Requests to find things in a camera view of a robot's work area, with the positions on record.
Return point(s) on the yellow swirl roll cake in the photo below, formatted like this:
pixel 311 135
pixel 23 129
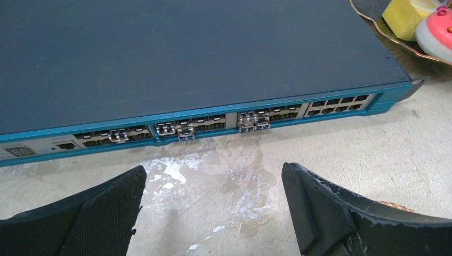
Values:
pixel 403 16

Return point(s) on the woven rattan coaster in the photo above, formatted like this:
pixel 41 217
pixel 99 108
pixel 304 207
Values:
pixel 397 206

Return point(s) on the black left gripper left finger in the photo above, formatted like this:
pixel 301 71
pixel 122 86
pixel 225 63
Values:
pixel 96 221

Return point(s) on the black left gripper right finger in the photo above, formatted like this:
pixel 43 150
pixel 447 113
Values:
pixel 331 220

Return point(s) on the blue network switch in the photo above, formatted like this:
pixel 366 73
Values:
pixel 83 77

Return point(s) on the three-tier dark cake stand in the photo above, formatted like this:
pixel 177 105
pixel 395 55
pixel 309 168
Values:
pixel 416 62

